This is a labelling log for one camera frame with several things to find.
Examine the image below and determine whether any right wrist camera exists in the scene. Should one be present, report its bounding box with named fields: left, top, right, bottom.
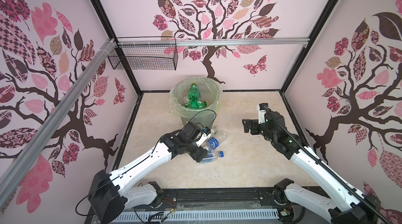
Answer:
left=257, top=103, right=269, bottom=124

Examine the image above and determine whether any white slotted cable duct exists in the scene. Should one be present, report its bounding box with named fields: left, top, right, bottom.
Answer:
left=112, top=209, right=279, bottom=224

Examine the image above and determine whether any green plastic bin liner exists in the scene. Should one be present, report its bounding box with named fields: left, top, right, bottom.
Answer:
left=169, top=77, right=223, bottom=119

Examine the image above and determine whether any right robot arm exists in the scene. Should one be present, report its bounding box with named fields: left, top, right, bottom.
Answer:
left=242, top=108, right=385, bottom=224

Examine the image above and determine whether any black wire wall basket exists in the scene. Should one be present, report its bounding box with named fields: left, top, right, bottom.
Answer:
left=108, top=36, right=179, bottom=71

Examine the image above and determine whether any green bottle yellow cap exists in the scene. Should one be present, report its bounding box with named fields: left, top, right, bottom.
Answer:
left=188, top=83, right=200, bottom=101

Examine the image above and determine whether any grey mesh waste bin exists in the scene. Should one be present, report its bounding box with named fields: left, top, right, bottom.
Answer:
left=173, top=77, right=223, bottom=130

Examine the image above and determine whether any aluminium rail left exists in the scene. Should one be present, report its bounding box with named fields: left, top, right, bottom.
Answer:
left=0, top=38, right=117, bottom=207

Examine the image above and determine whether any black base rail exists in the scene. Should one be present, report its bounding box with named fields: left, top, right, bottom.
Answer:
left=84, top=185, right=357, bottom=224

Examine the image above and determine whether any clear bottle blue text label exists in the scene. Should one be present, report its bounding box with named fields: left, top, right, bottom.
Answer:
left=200, top=150, right=224, bottom=164

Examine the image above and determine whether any aluminium rail back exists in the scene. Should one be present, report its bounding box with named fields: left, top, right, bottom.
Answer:
left=114, top=36, right=310, bottom=47

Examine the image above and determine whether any black corrugated cable conduit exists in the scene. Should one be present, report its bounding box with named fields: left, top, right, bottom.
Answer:
left=263, top=104, right=390, bottom=224

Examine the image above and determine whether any aluminium rail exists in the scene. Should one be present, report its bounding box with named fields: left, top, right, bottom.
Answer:
left=0, top=38, right=117, bottom=207
left=114, top=36, right=310, bottom=47

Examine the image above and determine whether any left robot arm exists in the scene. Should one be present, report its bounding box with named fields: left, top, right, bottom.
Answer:
left=86, top=122, right=211, bottom=224

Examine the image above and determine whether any Pocari Sweat clear bottle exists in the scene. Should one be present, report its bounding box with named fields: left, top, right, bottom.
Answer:
left=202, top=126, right=227, bottom=151

